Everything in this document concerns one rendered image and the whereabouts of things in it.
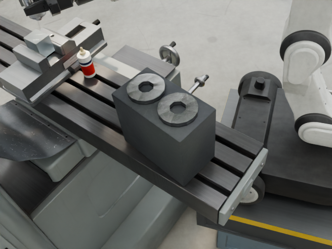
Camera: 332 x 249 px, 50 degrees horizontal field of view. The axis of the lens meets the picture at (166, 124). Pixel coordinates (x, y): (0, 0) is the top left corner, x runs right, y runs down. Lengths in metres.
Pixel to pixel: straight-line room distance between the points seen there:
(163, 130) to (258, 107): 0.84
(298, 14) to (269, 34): 1.81
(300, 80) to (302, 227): 0.59
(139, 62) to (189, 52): 1.23
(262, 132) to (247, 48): 1.37
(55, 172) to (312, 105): 0.88
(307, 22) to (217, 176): 0.50
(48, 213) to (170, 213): 0.70
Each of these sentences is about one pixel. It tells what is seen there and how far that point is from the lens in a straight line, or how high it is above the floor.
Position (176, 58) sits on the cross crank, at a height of 0.68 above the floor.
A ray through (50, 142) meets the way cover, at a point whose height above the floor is 0.90.
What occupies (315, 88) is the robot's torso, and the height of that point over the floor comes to 0.87.
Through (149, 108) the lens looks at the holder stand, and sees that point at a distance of 0.80.
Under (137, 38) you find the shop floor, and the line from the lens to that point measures 2.90.
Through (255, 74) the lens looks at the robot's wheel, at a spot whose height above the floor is 0.59.
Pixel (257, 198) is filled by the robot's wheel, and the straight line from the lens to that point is 1.42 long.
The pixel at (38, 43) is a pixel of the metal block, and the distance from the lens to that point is 1.15.
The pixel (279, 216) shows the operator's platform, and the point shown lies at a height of 0.40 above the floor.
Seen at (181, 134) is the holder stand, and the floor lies 1.15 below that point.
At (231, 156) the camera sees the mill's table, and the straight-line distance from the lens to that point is 0.94.
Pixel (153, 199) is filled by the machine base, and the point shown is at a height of 0.20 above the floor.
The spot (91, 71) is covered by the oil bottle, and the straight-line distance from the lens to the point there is 1.17.
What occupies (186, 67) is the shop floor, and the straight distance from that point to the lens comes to 2.59.
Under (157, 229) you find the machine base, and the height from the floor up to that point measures 0.15.
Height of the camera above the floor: 1.74
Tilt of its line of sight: 51 degrees down
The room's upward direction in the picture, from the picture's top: 8 degrees counter-clockwise
